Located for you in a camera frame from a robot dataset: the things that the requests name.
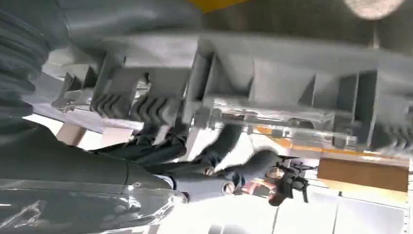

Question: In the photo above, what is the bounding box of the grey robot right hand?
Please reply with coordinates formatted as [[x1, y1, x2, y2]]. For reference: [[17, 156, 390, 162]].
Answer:
[[0, 124, 188, 234]]

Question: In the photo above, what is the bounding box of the brown wooden board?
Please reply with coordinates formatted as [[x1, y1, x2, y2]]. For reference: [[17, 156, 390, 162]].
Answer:
[[317, 157, 411, 194]]

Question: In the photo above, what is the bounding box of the grey round stand base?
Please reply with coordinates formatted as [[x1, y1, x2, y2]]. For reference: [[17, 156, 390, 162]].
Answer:
[[343, 0, 406, 20]]

